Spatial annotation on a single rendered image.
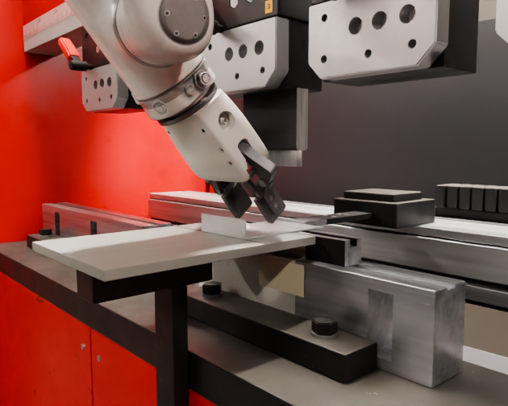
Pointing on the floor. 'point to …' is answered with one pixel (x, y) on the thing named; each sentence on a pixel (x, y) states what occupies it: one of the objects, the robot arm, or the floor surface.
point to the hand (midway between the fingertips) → (254, 203)
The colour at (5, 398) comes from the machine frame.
